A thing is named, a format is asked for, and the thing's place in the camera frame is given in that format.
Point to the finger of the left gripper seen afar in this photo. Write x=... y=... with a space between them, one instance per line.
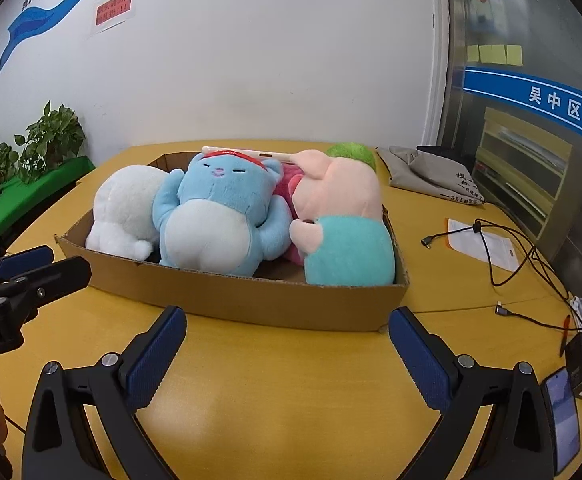
x=31 y=279

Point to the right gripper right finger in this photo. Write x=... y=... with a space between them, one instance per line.
x=516 y=442

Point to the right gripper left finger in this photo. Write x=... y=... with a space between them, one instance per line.
x=59 y=442

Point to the white panda plush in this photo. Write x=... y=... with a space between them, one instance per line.
x=122 y=213

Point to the light blue plush toy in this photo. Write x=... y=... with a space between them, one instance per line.
x=221 y=214

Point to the pink pig plush teal dress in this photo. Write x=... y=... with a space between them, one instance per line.
x=339 y=228

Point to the big pink bear plush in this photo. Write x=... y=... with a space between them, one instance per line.
x=291 y=173

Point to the smartphone with blue screen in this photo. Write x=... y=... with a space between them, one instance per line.
x=560 y=403

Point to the green padded bench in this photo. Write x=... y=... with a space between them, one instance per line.
x=21 y=204

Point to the green leafy potted plant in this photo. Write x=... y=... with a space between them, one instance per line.
x=55 y=137

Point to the white paper sheet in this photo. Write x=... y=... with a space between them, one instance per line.
x=486 y=247

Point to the brown cardboard box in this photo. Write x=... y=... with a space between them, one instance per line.
x=275 y=295

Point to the white plastic rack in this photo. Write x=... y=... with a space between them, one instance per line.
x=258 y=154

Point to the grey cloth bag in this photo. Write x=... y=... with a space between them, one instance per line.
x=421 y=172

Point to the blue banner on glass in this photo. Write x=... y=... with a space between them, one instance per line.
x=550 y=99

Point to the yellow sticky notes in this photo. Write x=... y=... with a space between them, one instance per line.
x=501 y=54

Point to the cartoon poster on glass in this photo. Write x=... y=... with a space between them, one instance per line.
x=485 y=14

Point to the red wall sign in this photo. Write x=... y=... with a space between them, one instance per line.
x=111 y=13

